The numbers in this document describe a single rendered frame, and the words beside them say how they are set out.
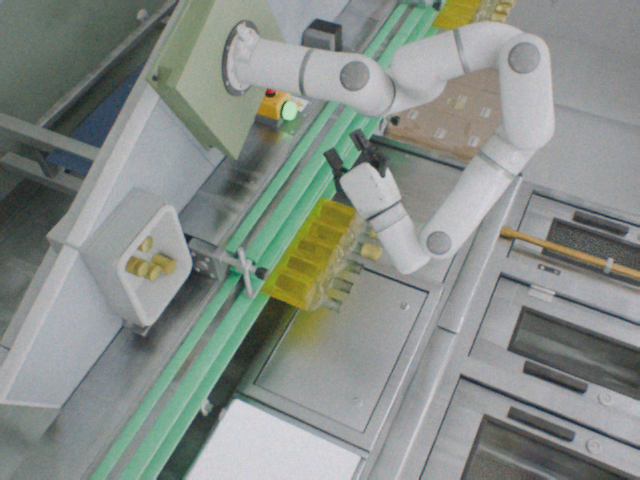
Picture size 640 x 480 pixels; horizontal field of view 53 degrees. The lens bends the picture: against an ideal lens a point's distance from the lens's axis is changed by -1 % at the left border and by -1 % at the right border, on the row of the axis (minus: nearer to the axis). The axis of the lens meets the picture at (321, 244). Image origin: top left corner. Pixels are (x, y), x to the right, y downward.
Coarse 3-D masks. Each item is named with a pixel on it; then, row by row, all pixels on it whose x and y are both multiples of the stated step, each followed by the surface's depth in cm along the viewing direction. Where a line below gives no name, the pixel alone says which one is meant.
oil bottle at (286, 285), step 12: (276, 276) 149; (288, 276) 149; (300, 276) 149; (264, 288) 151; (276, 288) 148; (288, 288) 147; (300, 288) 147; (312, 288) 147; (288, 300) 150; (300, 300) 147; (312, 300) 146
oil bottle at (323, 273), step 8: (288, 256) 153; (296, 256) 153; (304, 256) 153; (280, 264) 152; (288, 264) 152; (296, 264) 151; (304, 264) 151; (312, 264) 151; (320, 264) 151; (328, 264) 151; (296, 272) 151; (304, 272) 150; (312, 272) 150; (320, 272) 150; (328, 272) 150; (320, 280) 149; (328, 280) 150; (328, 288) 151
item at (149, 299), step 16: (160, 224) 130; (176, 224) 128; (160, 240) 135; (176, 240) 133; (128, 256) 116; (144, 256) 135; (176, 256) 138; (128, 272) 131; (160, 272) 139; (176, 272) 139; (128, 288) 120; (144, 288) 136; (160, 288) 137; (176, 288) 137; (144, 304) 134; (160, 304) 134; (144, 320) 129
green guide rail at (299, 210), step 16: (432, 0) 209; (432, 16) 204; (416, 32) 199; (352, 128) 174; (336, 144) 170; (320, 176) 163; (304, 192) 160; (304, 208) 157; (288, 224) 154; (272, 240) 152; (272, 256) 149
